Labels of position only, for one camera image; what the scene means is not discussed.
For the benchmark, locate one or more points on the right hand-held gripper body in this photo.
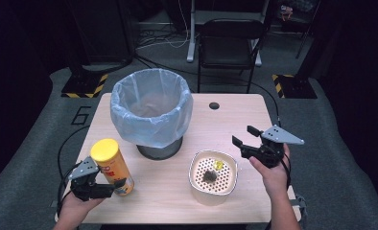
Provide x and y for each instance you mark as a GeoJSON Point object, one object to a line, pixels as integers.
{"type": "Point", "coordinates": [270, 153]}

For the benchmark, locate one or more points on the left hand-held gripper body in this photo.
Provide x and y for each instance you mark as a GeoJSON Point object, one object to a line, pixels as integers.
{"type": "Point", "coordinates": [84, 183]}

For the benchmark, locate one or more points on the yellow-lidded orange snack canister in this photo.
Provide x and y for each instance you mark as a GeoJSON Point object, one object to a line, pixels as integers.
{"type": "Point", "coordinates": [112, 163]}

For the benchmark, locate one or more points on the yellow lemon piece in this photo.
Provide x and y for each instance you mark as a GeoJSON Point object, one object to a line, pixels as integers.
{"type": "Point", "coordinates": [218, 165]}

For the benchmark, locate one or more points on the dark wet tea clump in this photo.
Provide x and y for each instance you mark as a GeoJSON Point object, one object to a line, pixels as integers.
{"type": "Point", "coordinates": [210, 176]}

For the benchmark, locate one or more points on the dark round trash bin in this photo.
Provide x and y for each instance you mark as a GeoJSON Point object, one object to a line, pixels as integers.
{"type": "Point", "coordinates": [160, 153]}

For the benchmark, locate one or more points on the white square strainer container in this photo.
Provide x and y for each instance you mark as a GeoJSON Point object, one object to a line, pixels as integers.
{"type": "Point", "coordinates": [214, 188]}

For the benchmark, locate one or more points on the person's left hand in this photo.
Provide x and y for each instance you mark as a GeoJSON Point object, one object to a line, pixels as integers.
{"type": "Point", "coordinates": [75, 209]}

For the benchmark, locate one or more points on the person's right hand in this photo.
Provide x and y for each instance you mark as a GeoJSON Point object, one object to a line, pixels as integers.
{"type": "Point", "coordinates": [275, 180]}

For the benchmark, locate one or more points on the grey table edge clamp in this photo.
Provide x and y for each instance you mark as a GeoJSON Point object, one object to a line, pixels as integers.
{"type": "Point", "coordinates": [300, 204]}

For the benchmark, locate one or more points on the black yellow-striped stand base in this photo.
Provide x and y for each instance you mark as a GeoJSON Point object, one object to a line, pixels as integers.
{"type": "Point", "coordinates": [81, 86]}
{"type": "Point", "coordinates": [297, 87]}

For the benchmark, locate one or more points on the trash bin with blue bag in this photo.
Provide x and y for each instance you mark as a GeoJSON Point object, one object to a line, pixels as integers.
{"type": "Point", "coordinates": [152, 127]}

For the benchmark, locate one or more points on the black folding chair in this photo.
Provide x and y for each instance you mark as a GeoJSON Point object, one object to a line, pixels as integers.
{"type": "Point", "coordinates": [230, 30]}

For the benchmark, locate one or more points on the large black cabinet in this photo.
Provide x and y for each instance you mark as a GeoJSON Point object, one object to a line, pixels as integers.
{"type": "Point", "coordinates": [104, 28]}

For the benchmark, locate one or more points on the white metal desk frame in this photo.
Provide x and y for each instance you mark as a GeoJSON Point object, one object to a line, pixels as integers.
{"type": "Point", "coordinates": [191, 38]}

